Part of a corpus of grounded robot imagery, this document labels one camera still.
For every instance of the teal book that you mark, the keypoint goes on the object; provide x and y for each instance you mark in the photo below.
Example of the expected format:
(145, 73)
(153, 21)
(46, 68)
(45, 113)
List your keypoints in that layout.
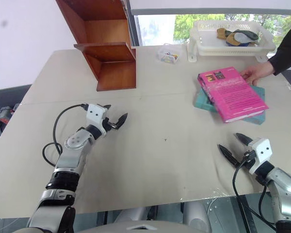
(201, 101)

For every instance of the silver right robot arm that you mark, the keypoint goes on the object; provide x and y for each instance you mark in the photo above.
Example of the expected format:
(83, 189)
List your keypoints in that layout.
(282, 180)

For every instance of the grey sock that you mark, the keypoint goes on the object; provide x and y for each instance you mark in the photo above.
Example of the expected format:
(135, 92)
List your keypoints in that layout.
(241, 37)

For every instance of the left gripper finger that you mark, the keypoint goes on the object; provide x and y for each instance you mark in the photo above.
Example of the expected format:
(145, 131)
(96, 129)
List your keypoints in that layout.
(108, 106)
(121, 120)

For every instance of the dark window frame post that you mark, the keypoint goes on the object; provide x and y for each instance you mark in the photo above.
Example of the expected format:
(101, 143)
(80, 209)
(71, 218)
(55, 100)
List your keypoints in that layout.
(137, 30)

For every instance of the wooden shelf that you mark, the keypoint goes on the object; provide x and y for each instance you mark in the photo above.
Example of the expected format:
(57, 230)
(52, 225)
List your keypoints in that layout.
(111, 75)

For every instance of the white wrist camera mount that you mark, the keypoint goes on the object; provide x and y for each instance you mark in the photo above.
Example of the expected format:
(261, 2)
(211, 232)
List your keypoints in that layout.
(263, 148)
(95, 112)

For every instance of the pink book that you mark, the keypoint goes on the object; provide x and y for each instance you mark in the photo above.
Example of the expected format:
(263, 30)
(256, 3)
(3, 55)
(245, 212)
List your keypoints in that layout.
(232, 94)

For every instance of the person's black-sleeved forearm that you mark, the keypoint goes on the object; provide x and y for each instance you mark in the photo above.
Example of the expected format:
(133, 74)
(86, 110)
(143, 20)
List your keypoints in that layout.
(288, 51)

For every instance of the clear plastic box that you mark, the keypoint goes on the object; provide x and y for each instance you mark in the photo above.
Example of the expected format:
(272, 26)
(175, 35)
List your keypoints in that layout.
(169, 54)

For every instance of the red and grey tool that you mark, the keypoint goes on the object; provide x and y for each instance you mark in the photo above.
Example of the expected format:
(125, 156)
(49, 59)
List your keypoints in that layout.
(3, 114)

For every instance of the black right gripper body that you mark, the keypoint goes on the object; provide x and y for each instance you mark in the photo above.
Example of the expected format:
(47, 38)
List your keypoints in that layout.
(248, 159)

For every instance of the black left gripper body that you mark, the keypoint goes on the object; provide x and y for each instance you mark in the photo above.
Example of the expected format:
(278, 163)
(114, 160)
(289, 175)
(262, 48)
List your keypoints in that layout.
(110, 125)

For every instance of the person's bare hand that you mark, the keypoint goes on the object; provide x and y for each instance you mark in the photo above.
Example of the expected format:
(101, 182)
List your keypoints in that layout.
(257, 72)

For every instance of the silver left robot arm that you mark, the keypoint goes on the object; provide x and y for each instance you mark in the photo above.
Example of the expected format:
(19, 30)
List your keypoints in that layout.
(70, 155)

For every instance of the olive yellow sock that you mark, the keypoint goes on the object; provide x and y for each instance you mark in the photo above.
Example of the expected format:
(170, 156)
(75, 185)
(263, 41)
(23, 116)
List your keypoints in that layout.
(222, 33)

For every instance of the beige tablecloth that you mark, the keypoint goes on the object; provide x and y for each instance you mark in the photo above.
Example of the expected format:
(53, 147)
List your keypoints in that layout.
(148, 157)

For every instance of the dark grey furniture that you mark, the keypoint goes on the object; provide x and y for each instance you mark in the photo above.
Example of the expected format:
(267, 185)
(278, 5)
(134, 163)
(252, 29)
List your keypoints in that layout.
(4, 94)

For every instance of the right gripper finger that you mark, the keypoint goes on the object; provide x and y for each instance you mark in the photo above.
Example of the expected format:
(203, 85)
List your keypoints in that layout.
(228, 154)
(243, 138)

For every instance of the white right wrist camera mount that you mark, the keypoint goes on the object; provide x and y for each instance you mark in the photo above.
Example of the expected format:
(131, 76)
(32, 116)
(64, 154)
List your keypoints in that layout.
(263, 148)

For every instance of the white plastic basket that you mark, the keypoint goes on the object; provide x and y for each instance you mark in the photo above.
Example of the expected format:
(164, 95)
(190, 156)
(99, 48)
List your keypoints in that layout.
(208, 41)

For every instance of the silver robot torso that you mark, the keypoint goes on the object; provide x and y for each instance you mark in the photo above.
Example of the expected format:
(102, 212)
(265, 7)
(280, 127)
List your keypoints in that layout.
(160, 227)

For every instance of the white roller blind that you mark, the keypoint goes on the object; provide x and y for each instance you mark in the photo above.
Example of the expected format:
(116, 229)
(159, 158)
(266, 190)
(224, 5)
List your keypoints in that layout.
(208, 5)

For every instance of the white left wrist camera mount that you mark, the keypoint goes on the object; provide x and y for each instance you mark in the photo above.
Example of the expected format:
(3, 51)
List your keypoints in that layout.
(95, 112)

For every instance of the mustard sock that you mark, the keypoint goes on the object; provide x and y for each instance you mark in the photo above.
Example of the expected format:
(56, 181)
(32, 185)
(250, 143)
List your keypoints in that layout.
(232, 40)

